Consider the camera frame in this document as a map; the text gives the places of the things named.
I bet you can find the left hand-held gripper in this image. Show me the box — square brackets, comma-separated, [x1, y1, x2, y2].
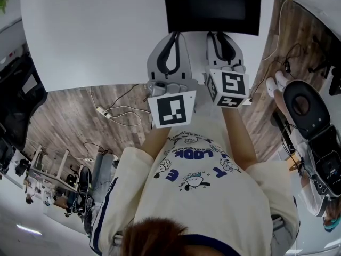
[146, 32, 198, 129]

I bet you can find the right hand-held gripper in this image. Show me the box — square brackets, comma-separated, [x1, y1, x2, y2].
[204, 32, 250, 108]

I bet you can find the black box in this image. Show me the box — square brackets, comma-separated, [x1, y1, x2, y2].
[163, 0, 261, 36]

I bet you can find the person's right forearm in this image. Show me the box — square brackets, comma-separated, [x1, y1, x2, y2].
[222, 105, 258, 171]

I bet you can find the person's left forearm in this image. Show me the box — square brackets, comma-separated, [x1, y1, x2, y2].
[143, 126, 172, 162]

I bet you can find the grey bag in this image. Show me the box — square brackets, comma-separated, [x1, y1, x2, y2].
[91, 152, 119, 188]

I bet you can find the wooden board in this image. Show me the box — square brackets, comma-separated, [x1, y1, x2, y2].
[286, 153, 305, 172]

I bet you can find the person's cream printed shirt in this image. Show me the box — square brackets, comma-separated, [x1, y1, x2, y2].
[88, 110, 301, 256]

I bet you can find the black wheeled device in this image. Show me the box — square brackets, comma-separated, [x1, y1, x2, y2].
[65, 166, 94, 218]

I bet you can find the black mesh office chair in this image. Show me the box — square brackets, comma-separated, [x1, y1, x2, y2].
[0, 51, 49, 152]

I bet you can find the white cabinet with red labels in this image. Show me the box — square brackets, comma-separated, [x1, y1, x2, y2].
[0, 22, 29, 76]

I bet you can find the black floor cable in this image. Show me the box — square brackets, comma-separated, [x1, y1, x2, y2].
[106, 82, 150, 113]

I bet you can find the thin black cable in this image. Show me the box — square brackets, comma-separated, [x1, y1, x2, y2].
[250, 43, 303, 101]

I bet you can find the white cable with yellow tag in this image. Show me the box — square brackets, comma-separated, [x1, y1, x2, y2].
[260, 0, 295, 61]

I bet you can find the long white floor cable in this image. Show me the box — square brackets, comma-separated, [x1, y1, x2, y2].
[89, 85, 153, 128]

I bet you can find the light table frame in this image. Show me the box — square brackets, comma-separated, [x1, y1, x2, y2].
[26, 143, 84, 192]

